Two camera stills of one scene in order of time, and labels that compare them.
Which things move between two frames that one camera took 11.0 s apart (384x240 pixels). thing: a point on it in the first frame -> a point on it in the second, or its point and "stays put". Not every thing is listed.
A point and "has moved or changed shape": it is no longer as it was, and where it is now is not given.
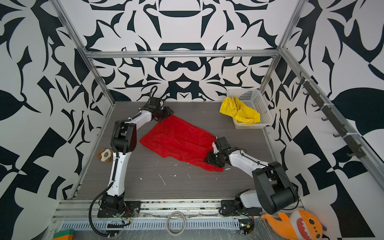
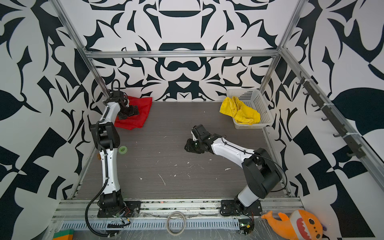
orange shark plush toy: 302,225 stays put
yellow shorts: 241,113 stays put
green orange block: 63,235 stays put
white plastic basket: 253,99 stays put
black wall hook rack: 358,151 stays put
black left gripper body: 163,114 -> 130,111
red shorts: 174,138 has moved or changed shape
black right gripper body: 215,158 -> 195,146
